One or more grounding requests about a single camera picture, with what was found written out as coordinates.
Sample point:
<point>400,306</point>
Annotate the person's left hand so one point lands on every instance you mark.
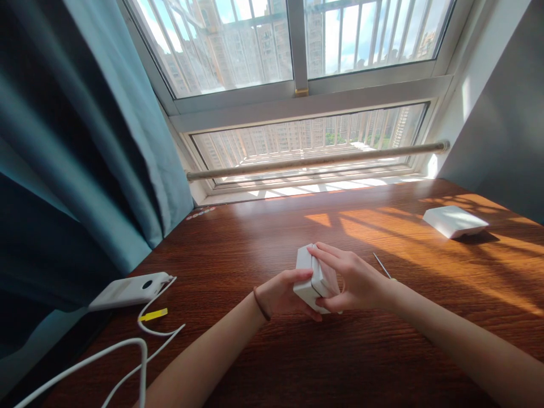
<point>278,295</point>

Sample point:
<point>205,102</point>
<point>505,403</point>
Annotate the person's right hand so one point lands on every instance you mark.
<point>361,282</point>

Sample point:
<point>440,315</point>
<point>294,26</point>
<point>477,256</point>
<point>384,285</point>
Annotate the person's right index finger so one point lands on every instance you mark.
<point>325,261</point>

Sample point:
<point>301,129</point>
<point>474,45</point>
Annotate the person's left fingers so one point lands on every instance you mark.
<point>312,313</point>

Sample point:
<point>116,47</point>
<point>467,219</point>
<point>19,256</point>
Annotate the person's left thumb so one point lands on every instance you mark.
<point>302,275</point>

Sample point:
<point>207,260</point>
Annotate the person's right thumb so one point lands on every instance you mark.
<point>329,304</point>

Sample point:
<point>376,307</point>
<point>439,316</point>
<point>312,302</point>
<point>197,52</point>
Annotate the person's right middle finger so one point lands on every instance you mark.
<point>335,250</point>

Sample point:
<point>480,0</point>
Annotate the white rectangular box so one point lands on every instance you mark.
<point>307,263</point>

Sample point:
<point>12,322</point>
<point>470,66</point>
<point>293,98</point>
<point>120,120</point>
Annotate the beige horizontal rod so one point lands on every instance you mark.
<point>318,159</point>

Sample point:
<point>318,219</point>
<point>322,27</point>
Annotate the pink dotted sticker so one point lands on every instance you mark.
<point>200,213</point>

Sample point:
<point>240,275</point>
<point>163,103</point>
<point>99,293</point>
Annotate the flat white box lid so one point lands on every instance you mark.
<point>454,220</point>

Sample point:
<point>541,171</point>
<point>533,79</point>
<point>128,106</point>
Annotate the white power bank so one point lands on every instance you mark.
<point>127,291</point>

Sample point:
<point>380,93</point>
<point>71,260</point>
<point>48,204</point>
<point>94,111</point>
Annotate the teal curtain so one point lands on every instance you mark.
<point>76,148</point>

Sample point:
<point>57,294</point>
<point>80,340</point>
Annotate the window with white frame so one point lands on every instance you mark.
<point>297,85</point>

